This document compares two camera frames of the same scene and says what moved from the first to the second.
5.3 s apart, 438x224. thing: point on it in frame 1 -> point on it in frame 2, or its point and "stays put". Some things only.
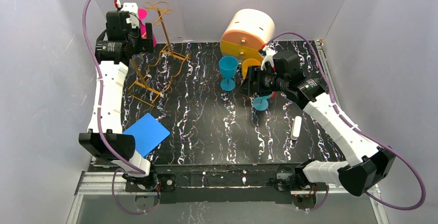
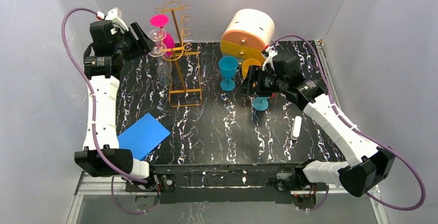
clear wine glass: (139, 59) -> (158, 35)
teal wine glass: (228, 67) stays put
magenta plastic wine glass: (142, 14) -> (161, 20)
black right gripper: (254, 82) stays put
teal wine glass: (261, 103) stays put
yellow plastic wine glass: (249, 62) stays put
